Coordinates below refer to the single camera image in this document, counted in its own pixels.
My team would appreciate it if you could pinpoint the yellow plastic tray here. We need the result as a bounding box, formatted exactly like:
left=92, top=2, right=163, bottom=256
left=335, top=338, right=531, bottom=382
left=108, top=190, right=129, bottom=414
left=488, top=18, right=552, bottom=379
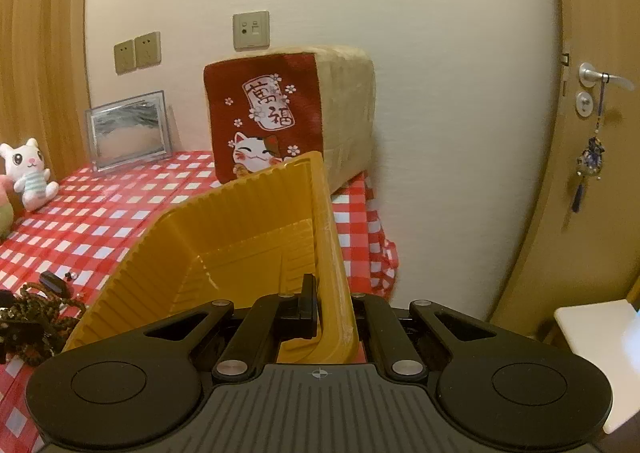
left=65, top=152, right=358, bottom=364

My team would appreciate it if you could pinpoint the brown beaded bracelet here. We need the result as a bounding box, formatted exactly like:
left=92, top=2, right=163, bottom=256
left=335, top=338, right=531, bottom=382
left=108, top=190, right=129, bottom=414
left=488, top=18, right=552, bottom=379
left=0, top=282, right=87, bottom=368

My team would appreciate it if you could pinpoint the red white checkered tablecloth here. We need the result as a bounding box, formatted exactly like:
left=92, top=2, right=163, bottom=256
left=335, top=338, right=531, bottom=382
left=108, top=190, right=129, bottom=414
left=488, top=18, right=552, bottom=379
left=0, top=150, right=400, bottom=453

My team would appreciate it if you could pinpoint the wooden door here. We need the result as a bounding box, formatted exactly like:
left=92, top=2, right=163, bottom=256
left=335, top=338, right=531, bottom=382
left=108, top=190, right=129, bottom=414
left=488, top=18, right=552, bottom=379
left=490, top=0, right=639, bottom=335

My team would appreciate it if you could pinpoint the silver framed sand picture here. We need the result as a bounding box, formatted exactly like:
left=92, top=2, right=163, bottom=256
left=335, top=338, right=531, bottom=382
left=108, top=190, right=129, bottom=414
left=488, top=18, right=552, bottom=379
left=85, top=90, right=172, bottom=173

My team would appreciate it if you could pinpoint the white chair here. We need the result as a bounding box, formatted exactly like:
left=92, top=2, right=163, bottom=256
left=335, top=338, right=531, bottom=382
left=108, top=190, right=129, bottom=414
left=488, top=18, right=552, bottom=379
left=554, top=299, right=639, bottom=435

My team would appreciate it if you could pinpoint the blue tassel charm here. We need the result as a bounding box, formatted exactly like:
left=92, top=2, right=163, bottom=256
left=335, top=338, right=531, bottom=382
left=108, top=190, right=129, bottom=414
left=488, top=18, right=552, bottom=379
left=572, top=83, right=605, bottom=213

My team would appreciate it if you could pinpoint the silver door lock knob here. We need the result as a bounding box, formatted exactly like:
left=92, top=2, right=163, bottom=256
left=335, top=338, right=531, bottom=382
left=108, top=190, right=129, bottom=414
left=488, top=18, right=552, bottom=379
left=575, top=91, right=593, bottom=118

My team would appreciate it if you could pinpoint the pink green plush toy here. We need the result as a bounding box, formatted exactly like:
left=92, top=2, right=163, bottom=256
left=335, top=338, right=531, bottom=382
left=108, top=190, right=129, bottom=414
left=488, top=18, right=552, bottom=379
left=0, top=174, right=14, bottom=239

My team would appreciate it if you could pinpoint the white cat plush toy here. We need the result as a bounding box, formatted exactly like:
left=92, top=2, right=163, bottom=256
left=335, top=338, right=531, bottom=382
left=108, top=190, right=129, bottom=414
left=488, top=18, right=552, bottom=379
left=1, top=138, right=60, bottom=212

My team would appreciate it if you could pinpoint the single wall socket plate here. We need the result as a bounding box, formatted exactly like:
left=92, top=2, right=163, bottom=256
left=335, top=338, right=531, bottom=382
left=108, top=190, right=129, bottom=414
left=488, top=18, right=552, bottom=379
left=232, top=11, right=270, bottom=51

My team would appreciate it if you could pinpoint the double wall power socket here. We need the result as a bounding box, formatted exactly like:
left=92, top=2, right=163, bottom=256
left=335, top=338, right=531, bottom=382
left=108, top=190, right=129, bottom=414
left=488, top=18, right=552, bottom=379
left=113, top=31, right=162, bottom=75

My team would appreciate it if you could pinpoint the silver door handle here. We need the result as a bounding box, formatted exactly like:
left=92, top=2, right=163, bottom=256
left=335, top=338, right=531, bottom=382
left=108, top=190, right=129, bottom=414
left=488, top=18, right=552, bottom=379
left=578, top=62, right=634, bottom=91

